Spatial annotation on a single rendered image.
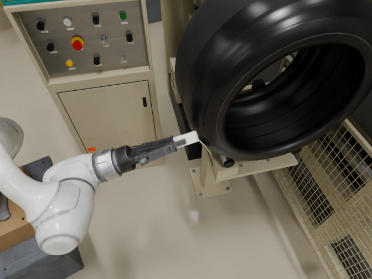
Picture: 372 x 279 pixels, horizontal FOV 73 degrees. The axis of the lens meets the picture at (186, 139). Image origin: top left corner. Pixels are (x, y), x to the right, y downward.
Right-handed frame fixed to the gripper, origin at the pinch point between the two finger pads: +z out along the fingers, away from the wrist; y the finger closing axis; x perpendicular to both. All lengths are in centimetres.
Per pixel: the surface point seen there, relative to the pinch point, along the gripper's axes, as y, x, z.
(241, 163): 28.4, 27.4, 19.0
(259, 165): 26.8, 30.1, 25.8
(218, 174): 20.7, 25.0, 7.8
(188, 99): 1.1, -10.6, 4.1
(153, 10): 312, -86, 9
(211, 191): 95, 76, 5
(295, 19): -12.4, -22.0, 30.1
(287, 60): 56, -4, 59
